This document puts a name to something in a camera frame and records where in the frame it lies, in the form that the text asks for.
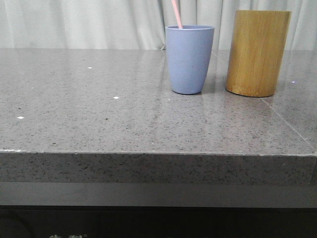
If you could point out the pink chopstick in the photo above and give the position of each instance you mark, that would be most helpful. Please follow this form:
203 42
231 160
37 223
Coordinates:
177 13

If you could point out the bamboo wooden cylinder holder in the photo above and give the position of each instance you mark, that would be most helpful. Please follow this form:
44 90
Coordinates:
257 48

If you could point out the dark cabinet front with lettering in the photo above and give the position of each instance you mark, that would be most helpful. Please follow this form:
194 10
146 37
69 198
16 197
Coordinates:
155 222

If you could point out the white curtain backdrop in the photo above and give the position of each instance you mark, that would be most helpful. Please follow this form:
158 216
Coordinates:
137 24

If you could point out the blue plastic cup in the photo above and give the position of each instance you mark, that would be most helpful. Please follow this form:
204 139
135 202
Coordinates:
188 51

